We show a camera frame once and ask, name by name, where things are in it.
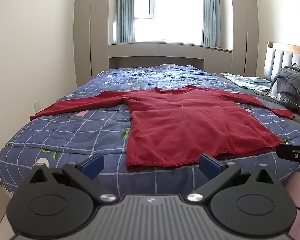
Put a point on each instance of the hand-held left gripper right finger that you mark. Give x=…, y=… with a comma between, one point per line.
x=210, y=163

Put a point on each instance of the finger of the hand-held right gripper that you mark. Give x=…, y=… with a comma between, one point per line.
x=288, y=152

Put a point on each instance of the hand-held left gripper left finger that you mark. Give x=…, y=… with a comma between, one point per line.
x=93, y=163

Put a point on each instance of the red long-sleeved shirt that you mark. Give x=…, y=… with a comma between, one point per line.
x=190, y=125

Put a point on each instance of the bed with blue checked quilt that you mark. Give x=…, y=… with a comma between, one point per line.
x=90, y=130

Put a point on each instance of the small white box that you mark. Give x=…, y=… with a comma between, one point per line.
x=260, y=92

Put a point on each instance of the grey quilted jacket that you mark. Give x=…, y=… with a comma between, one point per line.
x=292, y=82

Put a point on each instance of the light blue patterned cloth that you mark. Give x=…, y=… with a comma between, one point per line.
x=242, y=80

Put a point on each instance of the grey padded headboard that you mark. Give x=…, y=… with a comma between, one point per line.
x=277, y=57

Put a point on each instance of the beige window bench cabinet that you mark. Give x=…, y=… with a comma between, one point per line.
x=165, y=52

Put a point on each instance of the tall beige wardrobe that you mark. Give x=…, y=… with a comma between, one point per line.
x=90, y=30
x=245, y=30

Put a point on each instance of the light blue curtain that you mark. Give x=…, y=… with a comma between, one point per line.
x=211, y=12
x=125, y=12

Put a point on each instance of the bright window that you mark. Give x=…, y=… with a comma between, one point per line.
x=170, y=5

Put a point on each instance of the white wall socket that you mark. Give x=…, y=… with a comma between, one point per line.
x=36, y=105

